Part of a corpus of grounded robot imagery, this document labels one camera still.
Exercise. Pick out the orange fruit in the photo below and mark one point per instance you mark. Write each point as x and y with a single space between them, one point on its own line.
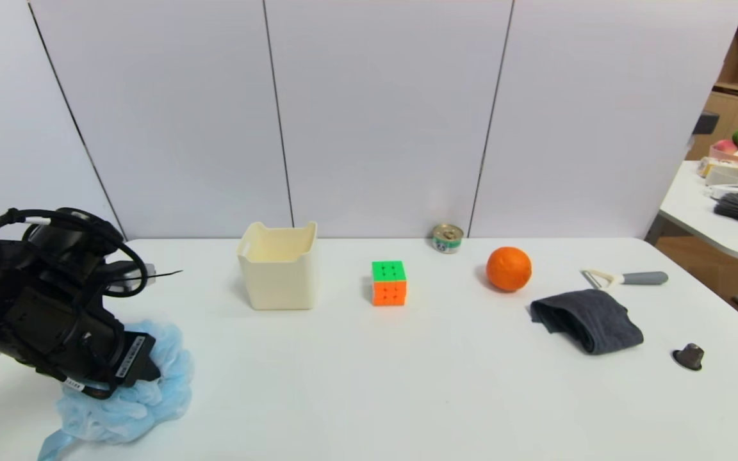
508 269

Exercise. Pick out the light blue bath loofah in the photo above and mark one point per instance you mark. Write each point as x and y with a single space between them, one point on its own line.
151 403

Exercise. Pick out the dark grey folded towel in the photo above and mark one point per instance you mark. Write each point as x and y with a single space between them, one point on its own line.
590 320

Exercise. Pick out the small dark brown cap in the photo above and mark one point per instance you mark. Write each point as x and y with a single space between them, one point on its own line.
689 356

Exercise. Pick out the pink basket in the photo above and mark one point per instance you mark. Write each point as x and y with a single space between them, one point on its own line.
724 150

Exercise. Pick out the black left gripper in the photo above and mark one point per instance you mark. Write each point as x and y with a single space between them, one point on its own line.
127 360

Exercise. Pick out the white side table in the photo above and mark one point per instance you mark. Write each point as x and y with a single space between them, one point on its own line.
715 230

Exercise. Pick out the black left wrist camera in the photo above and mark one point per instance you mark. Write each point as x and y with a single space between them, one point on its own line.
68 243

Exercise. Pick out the colourful puzzle cube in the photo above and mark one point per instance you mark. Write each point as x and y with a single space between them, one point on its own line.
389 285

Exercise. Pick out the small tin can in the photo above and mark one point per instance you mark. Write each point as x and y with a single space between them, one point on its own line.
448 239

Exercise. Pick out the white plastic box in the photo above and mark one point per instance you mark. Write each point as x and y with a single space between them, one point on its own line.
279 275

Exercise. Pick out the black bracket on partition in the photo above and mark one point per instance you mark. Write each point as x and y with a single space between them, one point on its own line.
705 123

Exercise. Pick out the white rectangular box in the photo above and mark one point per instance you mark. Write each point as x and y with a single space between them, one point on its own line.
728 175

